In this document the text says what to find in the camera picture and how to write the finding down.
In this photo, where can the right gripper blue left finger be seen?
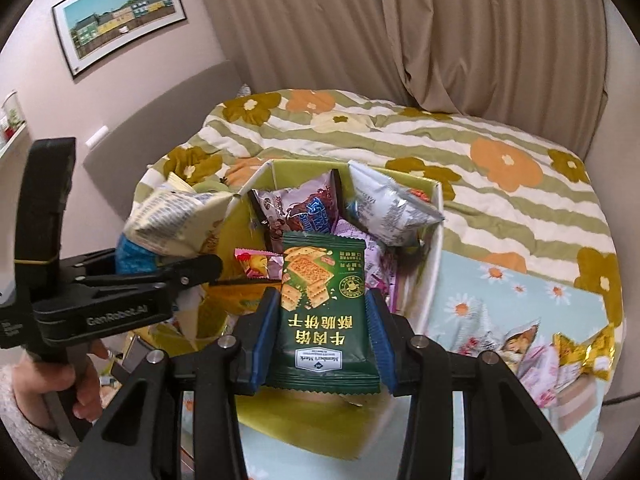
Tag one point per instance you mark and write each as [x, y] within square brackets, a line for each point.
[257, 333]

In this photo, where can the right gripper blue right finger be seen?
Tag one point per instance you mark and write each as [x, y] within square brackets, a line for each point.
[389, 335]

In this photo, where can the green cracker packet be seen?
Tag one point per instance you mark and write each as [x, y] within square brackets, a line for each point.
[323, 344]

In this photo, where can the blue yellow snack bag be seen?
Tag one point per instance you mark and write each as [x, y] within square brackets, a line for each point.
[171, 226]

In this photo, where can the gold foil snack bag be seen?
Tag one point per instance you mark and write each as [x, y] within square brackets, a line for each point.
[594, 357]

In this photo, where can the magenta snack bag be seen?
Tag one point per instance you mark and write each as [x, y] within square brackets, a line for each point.
[380, 262]

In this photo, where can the left hand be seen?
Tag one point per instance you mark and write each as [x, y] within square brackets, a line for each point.
[31, 380]

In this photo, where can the light blue daisy tablecloth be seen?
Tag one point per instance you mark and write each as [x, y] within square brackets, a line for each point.
[505, 435]

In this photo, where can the green cardboard box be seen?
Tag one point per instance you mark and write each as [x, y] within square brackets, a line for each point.
[328, 424]

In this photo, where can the silver snack bag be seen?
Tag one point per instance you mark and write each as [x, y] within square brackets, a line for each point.
[390, 211]

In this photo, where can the nut snack bag white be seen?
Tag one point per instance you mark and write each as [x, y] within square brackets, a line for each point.
[516, 344]

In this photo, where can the grey headboard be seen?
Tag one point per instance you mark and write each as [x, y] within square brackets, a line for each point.
[118, 162]

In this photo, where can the pink white candy bag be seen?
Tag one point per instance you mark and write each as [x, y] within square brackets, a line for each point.
[538, 373]

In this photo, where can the pink wrapped cake pack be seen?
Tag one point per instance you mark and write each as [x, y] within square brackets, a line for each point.
[574, 403]

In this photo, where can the framed houses picture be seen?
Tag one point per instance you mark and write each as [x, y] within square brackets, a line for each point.
[91, 30]

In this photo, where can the beige curtain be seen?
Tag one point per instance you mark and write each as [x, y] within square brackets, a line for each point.
[538, 65]

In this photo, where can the white wall switch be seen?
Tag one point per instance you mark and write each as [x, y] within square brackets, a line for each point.
[97, 137]

